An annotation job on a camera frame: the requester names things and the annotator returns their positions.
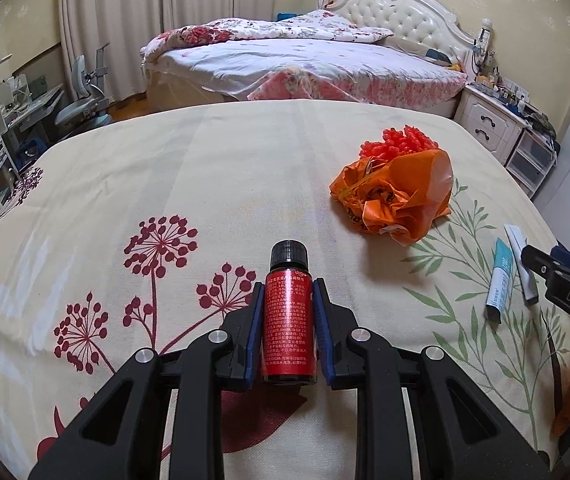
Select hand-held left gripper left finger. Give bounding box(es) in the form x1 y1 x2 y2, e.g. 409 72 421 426
28 280 266 480

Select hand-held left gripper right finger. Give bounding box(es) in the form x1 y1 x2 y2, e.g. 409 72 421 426
312 277 550 480

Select red label glass bottle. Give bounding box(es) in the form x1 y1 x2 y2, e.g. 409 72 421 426
263 240 316 387

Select blue and white tube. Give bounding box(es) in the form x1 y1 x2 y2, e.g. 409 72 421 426
483 237 513 323

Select orange plastic bag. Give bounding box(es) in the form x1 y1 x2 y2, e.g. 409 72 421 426
329 150 453 247

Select red foam fruit net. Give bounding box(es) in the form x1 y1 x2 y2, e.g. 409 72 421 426
359 124 440 163

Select clear plastic drawer unit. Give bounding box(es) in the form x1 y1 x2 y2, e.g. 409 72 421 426
507 127 558 196

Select white nightstand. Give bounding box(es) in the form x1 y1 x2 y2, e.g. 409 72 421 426
455 82 530 151

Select nightstand clutter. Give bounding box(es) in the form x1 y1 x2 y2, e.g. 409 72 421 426
470 17 558 133

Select pillow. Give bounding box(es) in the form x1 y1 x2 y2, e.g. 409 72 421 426
400 40 458 63

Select white upholstered bed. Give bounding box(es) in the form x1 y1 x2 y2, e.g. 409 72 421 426
140 0 476 121

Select grey desk chair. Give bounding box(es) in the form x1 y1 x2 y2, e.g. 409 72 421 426
55 45 116 133

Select floral quilt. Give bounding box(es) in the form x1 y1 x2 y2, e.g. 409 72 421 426
142 10 396 58

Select study desk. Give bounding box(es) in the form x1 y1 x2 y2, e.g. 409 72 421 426
0 72 66 161

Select beige curtains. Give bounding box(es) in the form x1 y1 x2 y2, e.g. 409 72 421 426
60 0 276 106

